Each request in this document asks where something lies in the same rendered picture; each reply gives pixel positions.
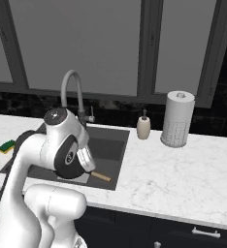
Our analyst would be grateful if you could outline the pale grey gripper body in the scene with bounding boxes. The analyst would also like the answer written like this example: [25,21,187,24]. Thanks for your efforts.
[76,145,97,173]

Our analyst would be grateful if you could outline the dark grey sink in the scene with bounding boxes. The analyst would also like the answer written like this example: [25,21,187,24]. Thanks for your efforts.
[0,123,131,192]

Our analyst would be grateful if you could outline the green and yellow sponge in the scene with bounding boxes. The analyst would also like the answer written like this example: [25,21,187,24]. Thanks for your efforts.
[0,139,17,155]

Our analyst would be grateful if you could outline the beige soap dispenser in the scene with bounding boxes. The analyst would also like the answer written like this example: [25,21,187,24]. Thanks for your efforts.
[136,108,152,140]

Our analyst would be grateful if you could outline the dark cupboard door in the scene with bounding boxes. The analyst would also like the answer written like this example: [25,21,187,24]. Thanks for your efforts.
[74,206,152,248]

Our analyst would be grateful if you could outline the grey curved tap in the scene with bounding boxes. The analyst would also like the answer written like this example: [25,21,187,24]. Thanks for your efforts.
[59,69,96,129]

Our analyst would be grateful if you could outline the white paper towel roll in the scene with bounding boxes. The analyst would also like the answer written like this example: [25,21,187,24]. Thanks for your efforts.
[159,90,196,149]

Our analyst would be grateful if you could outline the dark drawer front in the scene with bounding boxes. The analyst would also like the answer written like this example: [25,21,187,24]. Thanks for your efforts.
[149,216,227,246]

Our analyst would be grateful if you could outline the window with dark frame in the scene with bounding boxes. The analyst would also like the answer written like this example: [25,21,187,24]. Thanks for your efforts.
[0,0,227,109]

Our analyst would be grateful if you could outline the silver drawer handle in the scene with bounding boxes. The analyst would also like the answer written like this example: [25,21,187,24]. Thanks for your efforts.
[191,226,222,239]

